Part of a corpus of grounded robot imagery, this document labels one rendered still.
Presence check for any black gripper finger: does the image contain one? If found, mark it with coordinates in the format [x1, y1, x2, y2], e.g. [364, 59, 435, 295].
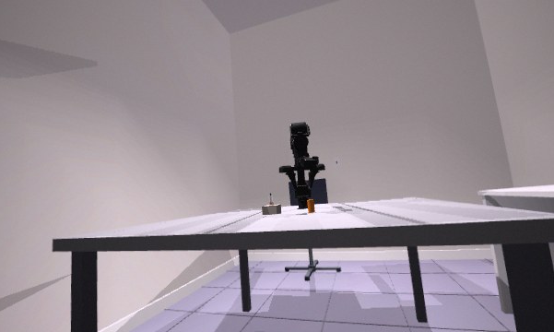
[308, 172, 318, 188]
[285, 172, 297, 190]

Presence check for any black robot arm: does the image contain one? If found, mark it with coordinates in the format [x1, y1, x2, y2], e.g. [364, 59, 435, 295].
[289, 122, 319, 209]

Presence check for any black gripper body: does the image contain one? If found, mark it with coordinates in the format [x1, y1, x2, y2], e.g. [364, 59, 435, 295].
[279, 151, 325, 173]

